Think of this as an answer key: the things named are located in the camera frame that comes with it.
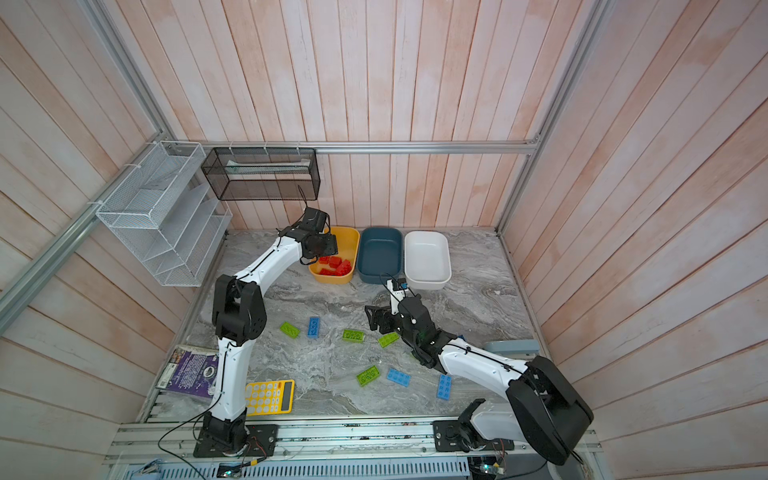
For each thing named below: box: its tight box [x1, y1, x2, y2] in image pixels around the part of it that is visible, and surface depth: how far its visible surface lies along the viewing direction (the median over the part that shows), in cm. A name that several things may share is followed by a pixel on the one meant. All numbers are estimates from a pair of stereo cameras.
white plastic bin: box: [404, 231, 452, 291], surface depth 111 cm
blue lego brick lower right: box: [437, 374, 453, 400], surface depth 81 cm
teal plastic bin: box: [356, 227, 403, 284], surface depth 113 cm
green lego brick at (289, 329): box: [279, 321, 301, 339], surface depth 95 cm
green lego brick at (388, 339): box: [378, 332, 400, 348], surface depth 92 cm
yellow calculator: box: [246, 379, 295, 417], surface depth 81 cm
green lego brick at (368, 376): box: [356, 365, 381, 387], surface depth 86 cm
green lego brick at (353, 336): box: [342, 329, 365, 343], surface depth 92 cm
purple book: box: [155, 345, 219, 399], surface depth 84 cm
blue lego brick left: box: [308, 317, 321, 339], surface depth 94 cm
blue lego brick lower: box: [386, 368, 412, 387], surface depth 85 cm
